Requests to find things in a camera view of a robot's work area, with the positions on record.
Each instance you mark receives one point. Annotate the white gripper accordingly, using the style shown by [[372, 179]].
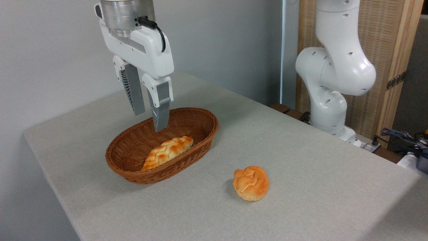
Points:
[[152, 55]]

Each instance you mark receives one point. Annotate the round knotted bread roll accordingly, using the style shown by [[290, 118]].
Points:
[[251, 183]]

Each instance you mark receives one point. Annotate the brown oval wicker basket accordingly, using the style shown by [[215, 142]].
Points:
[[133, 147]]

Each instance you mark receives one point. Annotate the long braided bread loaf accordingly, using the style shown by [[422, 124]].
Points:
[[167, 151]]

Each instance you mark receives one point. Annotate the silver metal wrist flange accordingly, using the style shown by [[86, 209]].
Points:
[[125, 15]]

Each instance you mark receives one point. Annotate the wooden woven screen panel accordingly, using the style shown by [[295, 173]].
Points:
[[384, 43]]

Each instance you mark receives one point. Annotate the black metal screen hinge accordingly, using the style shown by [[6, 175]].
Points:
[[396, 80]]

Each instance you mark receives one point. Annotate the white vertical wall trim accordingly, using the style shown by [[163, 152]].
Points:
[[284, 50]]

